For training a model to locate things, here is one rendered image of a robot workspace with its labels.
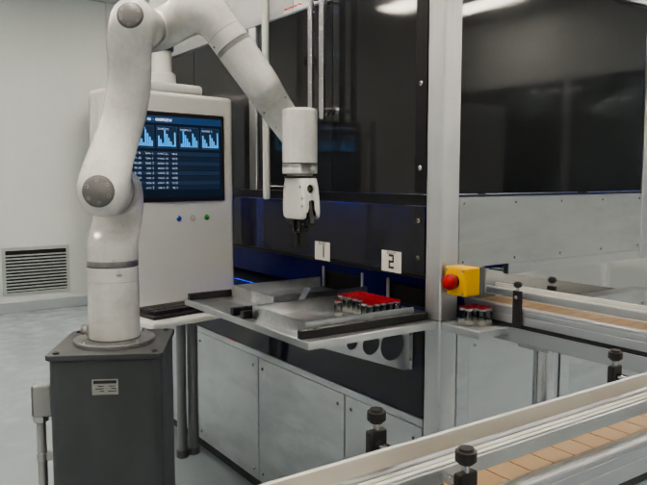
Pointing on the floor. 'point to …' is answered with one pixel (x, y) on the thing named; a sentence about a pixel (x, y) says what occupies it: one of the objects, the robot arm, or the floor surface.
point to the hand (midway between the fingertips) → (299, 240)
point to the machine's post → (442, 210)
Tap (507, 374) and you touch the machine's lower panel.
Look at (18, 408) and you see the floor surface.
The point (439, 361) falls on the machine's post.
